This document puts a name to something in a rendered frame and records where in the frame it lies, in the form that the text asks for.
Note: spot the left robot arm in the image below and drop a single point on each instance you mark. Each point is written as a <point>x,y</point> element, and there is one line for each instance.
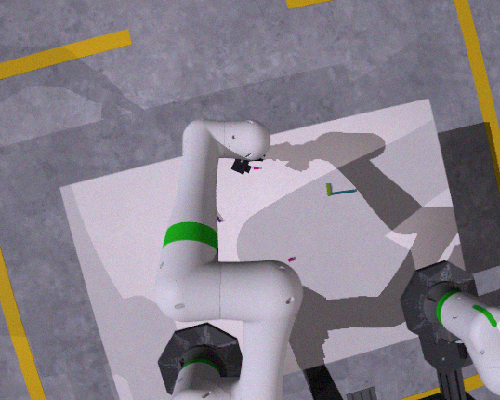
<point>265,294</point>

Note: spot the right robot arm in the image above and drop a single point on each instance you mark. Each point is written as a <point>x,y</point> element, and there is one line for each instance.
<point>471,322</point>

